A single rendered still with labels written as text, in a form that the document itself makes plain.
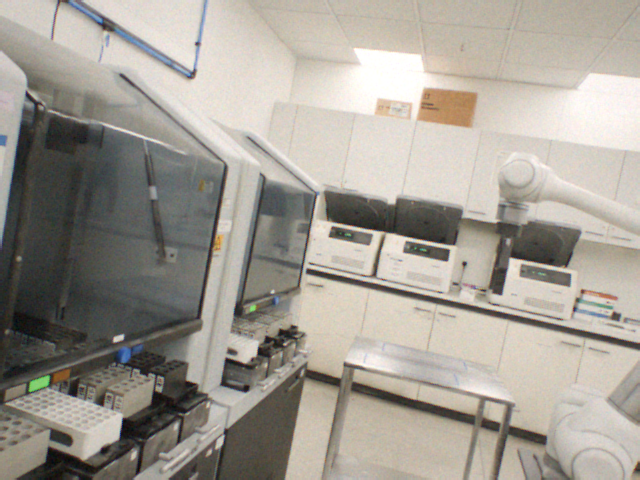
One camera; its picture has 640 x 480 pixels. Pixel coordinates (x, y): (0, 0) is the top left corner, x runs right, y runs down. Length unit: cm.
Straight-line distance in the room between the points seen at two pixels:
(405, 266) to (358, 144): 111
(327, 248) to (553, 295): 167
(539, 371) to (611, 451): 255
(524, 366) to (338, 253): 157
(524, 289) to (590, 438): 249
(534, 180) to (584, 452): 67
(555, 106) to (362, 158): 163
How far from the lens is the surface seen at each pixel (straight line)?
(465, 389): 187
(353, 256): 386
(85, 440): 104
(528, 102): 460
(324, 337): 399
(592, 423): 145
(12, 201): 172
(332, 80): 477
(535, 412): 403
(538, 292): 386
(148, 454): 117
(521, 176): 138
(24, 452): 99
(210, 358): 152
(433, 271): 381
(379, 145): 419
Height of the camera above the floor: 133
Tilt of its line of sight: 3 degrees down
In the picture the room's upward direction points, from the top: 11 degrees clockwise
